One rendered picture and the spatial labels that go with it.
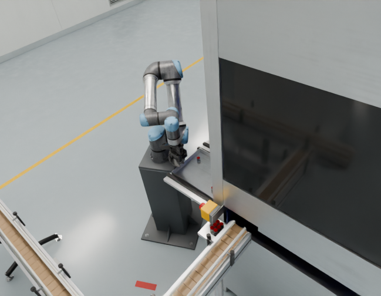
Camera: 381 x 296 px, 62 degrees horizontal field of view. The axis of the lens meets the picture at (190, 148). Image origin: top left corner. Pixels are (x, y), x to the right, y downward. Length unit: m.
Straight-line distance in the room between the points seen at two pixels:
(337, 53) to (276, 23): 0.17
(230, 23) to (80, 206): 2.48
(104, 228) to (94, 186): 0.52
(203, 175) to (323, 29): 1.24
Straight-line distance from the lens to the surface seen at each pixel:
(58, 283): 1.65
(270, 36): 0.91
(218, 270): 1.49
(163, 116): 1.75
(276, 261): 1.64
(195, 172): 1.90
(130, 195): 3.04
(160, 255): 2.63
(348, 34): 0.83
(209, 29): 1.03
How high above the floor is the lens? 2.28
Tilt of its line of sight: 43 degrees down
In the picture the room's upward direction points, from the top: 7 degrees counter-clockwise
